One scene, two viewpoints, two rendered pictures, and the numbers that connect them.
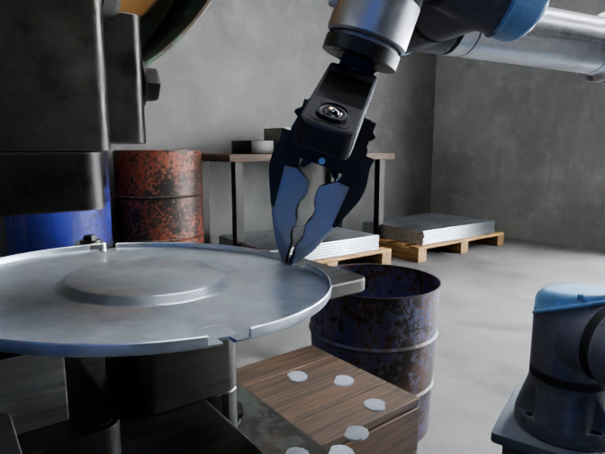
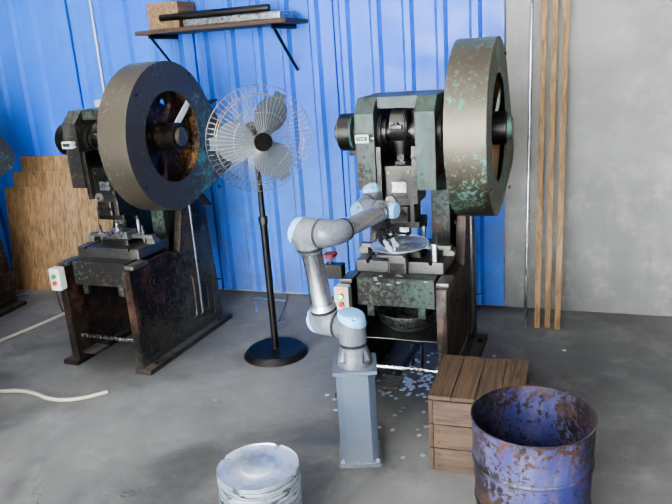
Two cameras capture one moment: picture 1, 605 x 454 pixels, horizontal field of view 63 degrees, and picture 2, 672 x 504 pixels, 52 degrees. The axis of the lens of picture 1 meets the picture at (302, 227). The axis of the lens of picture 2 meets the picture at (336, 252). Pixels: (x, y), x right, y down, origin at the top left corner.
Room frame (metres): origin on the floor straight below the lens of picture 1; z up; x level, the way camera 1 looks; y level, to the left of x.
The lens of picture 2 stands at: (2.97, -1.88, 1.71)
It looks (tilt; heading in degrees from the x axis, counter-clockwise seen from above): 16 degrees down; 148
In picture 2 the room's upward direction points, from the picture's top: 4 degrees counter-clockwise
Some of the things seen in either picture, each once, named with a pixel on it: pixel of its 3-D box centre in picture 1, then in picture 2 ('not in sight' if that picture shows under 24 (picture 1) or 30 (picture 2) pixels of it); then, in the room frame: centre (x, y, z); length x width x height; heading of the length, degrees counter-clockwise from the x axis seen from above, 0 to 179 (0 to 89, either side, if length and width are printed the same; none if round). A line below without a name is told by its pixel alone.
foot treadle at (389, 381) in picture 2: not in sight; (403, 364); (0.38, 0.11, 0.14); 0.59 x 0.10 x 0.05; 127
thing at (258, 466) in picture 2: not in sight; (257, 466); (1.00, -1.03, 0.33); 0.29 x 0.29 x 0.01
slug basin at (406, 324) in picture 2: not in sight; (408, 315); (0.30, 0.22, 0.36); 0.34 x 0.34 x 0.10
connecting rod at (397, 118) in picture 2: not in sight; (401, 142); (0.30, 0.22, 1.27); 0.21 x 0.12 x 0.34; 127
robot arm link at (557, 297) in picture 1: (577, 327); (350, 325); (0.73, -0.43, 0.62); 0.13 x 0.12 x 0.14; 21
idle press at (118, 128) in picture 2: not in sight; (158, 203); (-1.30, -0.52, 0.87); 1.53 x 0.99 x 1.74; 125
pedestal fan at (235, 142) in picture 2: not in sight; (283, 212); (-0.71, 0.07, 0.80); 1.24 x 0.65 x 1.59; 127
